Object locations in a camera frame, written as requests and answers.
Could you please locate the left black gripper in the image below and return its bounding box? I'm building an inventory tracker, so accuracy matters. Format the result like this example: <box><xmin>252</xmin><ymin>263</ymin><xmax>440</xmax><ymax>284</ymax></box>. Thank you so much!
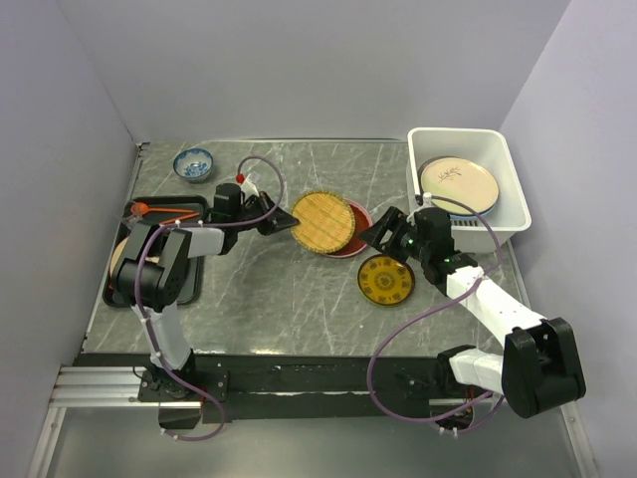
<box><xmin>233</xmin><ymin>190</ymin><xmax>301</xmax><ymax>236</ymax></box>

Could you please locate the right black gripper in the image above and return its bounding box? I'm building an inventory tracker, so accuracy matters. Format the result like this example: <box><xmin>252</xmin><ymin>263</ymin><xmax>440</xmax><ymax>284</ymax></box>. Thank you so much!
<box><xmin>356</xmin><ymin>206</ymin><xmax>430</xmax><ymax>265</ymax></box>

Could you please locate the red lacquer plate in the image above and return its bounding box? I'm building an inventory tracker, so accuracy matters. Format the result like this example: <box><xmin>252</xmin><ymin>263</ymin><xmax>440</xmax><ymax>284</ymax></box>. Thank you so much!
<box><xmin>326</xmin><ymin>199</ymin><xmax>373</xmax><ymax>259</ymax></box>

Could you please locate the woven bamboo plate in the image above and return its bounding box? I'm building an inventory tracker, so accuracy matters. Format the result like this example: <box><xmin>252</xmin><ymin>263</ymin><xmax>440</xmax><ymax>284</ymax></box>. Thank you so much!
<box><xmin>292</xmin><ymin>190</ymin><xmax>355</xmax><ymax>254</ymax></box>

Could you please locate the blue plate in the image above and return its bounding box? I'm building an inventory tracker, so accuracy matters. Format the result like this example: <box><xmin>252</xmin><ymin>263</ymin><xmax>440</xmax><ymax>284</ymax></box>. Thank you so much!
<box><xmin>450</xmin><ymin>207</ymin><xmax>494</xmax><ymax>220</ymax></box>

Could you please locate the yellow patterned plate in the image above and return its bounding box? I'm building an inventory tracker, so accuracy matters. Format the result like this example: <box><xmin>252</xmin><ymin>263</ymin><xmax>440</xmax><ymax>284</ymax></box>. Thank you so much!
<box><xmin>356</xmin><ymin>254</ymin><xmax>415</xmax><ymax>307</ymax></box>

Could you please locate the cream plate with twig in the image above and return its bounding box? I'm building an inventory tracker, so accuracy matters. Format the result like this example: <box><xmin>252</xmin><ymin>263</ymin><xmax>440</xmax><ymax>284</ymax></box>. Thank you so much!
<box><xmin>418</xmin><ymin>156</ymin><xmax>500</xmax><ymax>213</ymax></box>

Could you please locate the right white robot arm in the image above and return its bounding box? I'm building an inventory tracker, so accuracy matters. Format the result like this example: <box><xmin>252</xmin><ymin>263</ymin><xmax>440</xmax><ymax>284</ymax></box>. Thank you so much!
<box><xmin>358</xmin><ymin>207</ymin><xmax>586</xmax><ymax>418</ymax></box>

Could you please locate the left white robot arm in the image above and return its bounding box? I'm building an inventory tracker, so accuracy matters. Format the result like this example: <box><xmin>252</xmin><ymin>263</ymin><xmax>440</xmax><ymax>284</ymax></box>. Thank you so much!
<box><xmin>110</xmin><ymin>183</ymin><xmax>300</xmax><ymax>400</ymax></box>

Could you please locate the orange chopstick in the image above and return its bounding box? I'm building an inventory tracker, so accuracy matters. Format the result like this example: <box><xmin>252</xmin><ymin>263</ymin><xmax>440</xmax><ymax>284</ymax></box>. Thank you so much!
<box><xmin>159</xmin><ymin>212</ymin><xmax>200</xmax><ymax>225</ymax></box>

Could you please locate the blue white porcelain bowl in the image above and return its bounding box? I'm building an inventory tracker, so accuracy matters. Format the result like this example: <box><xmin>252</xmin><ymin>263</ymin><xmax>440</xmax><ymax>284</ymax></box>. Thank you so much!
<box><xmin>172</xmin><ymin>147</ymin><xmax>214</xmax><ymax>183</ymax></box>

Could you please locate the orange spoon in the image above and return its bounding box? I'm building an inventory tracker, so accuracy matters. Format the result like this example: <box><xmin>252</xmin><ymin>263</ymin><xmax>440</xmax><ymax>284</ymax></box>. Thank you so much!
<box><xmin>129</xmin><ymin>202</ymin><xmax>194</xmax><ymax>216</ymax></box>

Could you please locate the clear plastic cup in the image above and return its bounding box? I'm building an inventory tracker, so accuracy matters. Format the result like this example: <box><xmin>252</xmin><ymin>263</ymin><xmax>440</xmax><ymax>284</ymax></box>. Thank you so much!
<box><xmin>120</xmin><ymin>212</ymin><xmax>142</xmax><ymax>231</ymax></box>

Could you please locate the cream plate with bird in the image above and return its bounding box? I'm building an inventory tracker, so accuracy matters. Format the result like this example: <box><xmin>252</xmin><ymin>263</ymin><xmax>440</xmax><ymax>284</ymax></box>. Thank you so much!
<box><xmin>108</xmin><ymin>237</ymin><xmax>128</xmax><ymax>278</ymax></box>

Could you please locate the black base beam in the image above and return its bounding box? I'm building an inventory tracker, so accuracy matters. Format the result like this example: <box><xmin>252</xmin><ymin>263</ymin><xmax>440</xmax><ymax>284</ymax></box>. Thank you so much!
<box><xmin>136</xmin><ymin>351</ymin><xmax>504</xmax><ymax>422</ymax></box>

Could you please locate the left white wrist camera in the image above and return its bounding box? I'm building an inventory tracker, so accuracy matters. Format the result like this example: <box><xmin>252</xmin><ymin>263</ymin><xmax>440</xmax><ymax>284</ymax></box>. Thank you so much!
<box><xmin>236</xmin><ymin>173</ymin><xmax>260</xmax><ymax>198</ymax></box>

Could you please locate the aluminium rail frame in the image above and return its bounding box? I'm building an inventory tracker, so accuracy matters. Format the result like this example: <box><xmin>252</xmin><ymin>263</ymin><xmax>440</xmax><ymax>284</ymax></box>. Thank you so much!
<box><xmin>25</xmin><ymin>360</ymin><xmax>165</xmax><ymax>478</ymax></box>

